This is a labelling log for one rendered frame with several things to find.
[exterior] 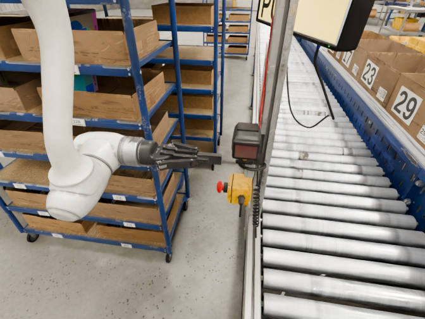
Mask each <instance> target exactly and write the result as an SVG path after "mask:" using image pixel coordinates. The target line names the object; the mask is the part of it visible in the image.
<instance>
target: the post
mask: <svg viewBox="0 0 425 319"><path fill-rule="evenodd" d="M298 5H299V0H276V1H275V6H274V17H273V26H272V31H271V40H270V45H269V56H268V65H267V71H266V82H265V88H264V99H263V104H262V115H261V126H260V128H261V134H264V135H265V138H264V145H263V150H262V165H259V168H260V167H263V166H264V165H263V163H266V164H267V167H266V169H264V170H261V171H259V173H258V185H259V186H260V187H261V189H260V205H259V206H260V208H259V209H260V211H259V213H260V214H259V216H261V211H262V204H263V200H264V193H265V189H266V182H267V178H268V171H269V165H270V161H271V154H272V150H273V143H274V137H275V132H276V126H277V122H278V115H279V111H280V104H281V97H282V93H283V87H284V83H285V76H286V69H287V65H288V59H289V54H290V48H291V43H292V37H293V30H294V26H295V19H296V15H297V8H298ZM256 180H257V172H254V176H253V178H252V193H251V199H250V201H249V203H248V206H246V207H245V210H246V212H245V227H244V230H245V232H244V240H246V235H247V225H248V220H249V216H253V215H252V214H254V213H253V212H252V211H254V210H253V207H258V206H253V204H254V202H253V200H259V199H254V198H253V197H254V196H257V197H258V196H259V195H253V193H254V192H257V193H258V192H259V191H254V190H253V189H258V188H259V187H258V186H256ZM256 204H259V203H256ZM257 211H258V210H257Z"/></svg>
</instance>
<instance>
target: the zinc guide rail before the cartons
mask: <svg viewBox="0 0 425 319"><path fill-rule="evenodd" d="M319 51H320V52H321V53H322V55H323V56H324V57H325V58H326V59H327V60H328V61H329V62H330V63H331V65H332V66H333V67H334V68H335V69H336V70H337V72H338V73H339V74H340V75H341V76H342V77H343V78H344V79H345V80H346V82H347V83H348V84H349V85H350V86H351V88H353V90H354V91H355V92H356V93H357V94H358V95H359V96H360V98H361V99H362V100H363V101H364V102H365V103H366V104H367V105H368V106H369V107H370V109H371V110H372V111H373V112H374V113H375V115H376V116H377V117H378V118H379V119H380V120H381V121H382V122H383V123H384V124H385V126H386V127H387V128H388V129H389V130H390V132H391V133H392V134H393V135H394V136H395V137H396V138H397V139H398V140H399V141H400V143H401V144H402V145H403V146H404V147H405V148H406V150H408V152H409V153H410V154H411V155H412V156H413V157H414V159H415V160H416V161H417V162H418V163H419V164H420V165H421V166H422V168H423V169H424V170H425V150H424V149H423V148H422V147H421V146H420V145H419V144H418V143H417V142H416V141H415V140H414V139H413V138H412V137H411V136H410V135H409V134H408V133H407V132H406V131H405V130H404V129H403V128H402V127H401V126H400V125H399V124H398V123H397V122H396V121H395V120H394V119H393V118H392V117H391V116H390V115H389V114H388V113H387V111H386V110H385V109H384V108H383V107H382V106H381V105H380V104H379V103H378V102H377V101H376V100H375V99H374V98H373V97H372V96H371V95H370V94H369V93H368V92H367V91H366V90H365V89H364V88H363V87H362V86H361V85H360V84H359V83H358V82H357V81H356V80H355V79H354V78H353V77H352V76H351V75H350V74H349V73H348V72H347V71H346V70H345V69H344V68H343V67H342V66H341V65H340V64H339V63H338V62H337V61H336V60H335V59H334V58H333V57H332V56H331V55H330V54H329V53H328V52H327V51H326V50H325V49H324V48H323V47H322V46H321V47H320V48H319Z"/></svg>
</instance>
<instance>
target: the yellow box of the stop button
mask: <svg viewBox="0 0 425 319"><path fill-rule="evenodd" d="M223 192H224V193H227V201H228V202H229V203H232V204H239V205H240V211H239V217H241V213H242V205H246V206H248V203H249V201H250V199H251V193H252V178H248V177H244V174H242V173H234V174H233V173H231V174H230V176H229V181H228V182H224V186H223Z"/></svg>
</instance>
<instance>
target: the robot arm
mask: <svg viewBox="0 0 425 319"><path fill-rule="evenodd" d="M21 2H22V3H23V5H24V7H25V8H26V10H27V12H28V13H29V15H30V17H31V19H32V22H33V24H34V27H35V30H36V32H37V37H38V40H39V47H40V63H41V81H42V116H43V131H44V142H45V147H46V151H47V155H48V158H49V161H50V163H51V166H52V167H51V169H50V170H49V173H48V178H49V181H50V184H49V190H50V192H49V194H48V195H47V200H46V209H47V210H48V212H49V214H50V215H51V216H53V217H54V218H57V219H59V220H62V221H66V222H74V221H76V220H79V219H81V218H83V217H84V216H85V215H87V214H88V213H89V212H90V211H91V210H92V208H93V207H94V206H95V205H96V204H97V202H98V200H99V199H100V198H101V196H102V194H103V192H104V191H105V189H106V187H107V185H108V182H109V179H110V177H111V176H112V174H113V173H114V171H115V170H117V169H118V168H119V167H120V165H125V166H142V165H150V166H154V165H155V164H157V165H159V170H160V171H163V170H167V169H176V168H193V167H194V165H195V166H198V163H203V164H213V165H221V163H222V154H218V153H204V152H199V148H198V147H195V146H190V145H187V144H182V143H179V142H176V141H173V140H172V141H170V142H171V143H170V144H168V145H167V144H161V145H160V144H158V143H157V142H156V141H148V140H145V139H144V138H142V137H130V136H124V135H120V134H117V133H113V132H87V133H84V134H80V135H78V136H77V137H76V138H75V140H74V141H73V133H72V125H73V88H74V67H75V57H74V45H73V35H72V30H71V23H70V18H69V14H68V9H67V6H66V1H65V0H21Z"/></svg>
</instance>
